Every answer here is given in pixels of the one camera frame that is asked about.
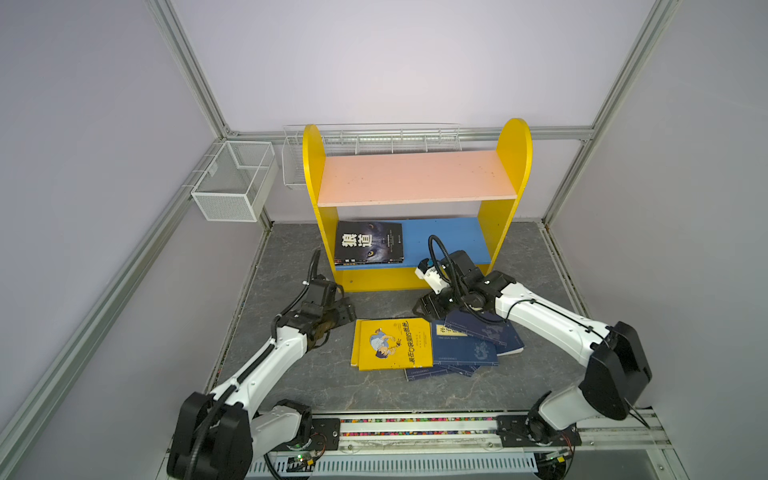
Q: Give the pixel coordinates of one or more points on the navy book middle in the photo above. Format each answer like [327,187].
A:
[451,348]

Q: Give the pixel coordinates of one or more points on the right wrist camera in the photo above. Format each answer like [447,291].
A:
[427,272]

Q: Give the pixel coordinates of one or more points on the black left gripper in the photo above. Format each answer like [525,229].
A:
[345,310]

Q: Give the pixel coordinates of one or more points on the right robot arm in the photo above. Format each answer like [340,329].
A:
[616,368]

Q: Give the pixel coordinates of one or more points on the yellow cartoon book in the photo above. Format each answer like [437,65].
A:
[392,344]
[354,361]

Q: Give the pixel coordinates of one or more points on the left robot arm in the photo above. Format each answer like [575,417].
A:
[252,384]

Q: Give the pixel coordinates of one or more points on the white wire rack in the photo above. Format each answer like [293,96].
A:
[366,139]

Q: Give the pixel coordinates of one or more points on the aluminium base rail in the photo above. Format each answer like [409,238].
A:
[420,445]

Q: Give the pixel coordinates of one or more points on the dark wolf cover book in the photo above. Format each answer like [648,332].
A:
[368,243]

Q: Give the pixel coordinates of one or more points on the white mesh basket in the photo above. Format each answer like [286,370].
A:
[236,183]

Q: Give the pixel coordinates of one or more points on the navy book top right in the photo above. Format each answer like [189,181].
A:
[494,329]

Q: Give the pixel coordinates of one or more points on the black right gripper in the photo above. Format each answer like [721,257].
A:
[429,303]

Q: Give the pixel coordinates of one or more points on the navy book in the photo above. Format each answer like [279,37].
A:
[451,348]
[494,329]
[438,371]

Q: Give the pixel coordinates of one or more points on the navy book bottom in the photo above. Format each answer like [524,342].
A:
[438,371]

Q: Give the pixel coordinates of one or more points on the yellow wooden bookshelf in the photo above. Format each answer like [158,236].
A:
[495,179]

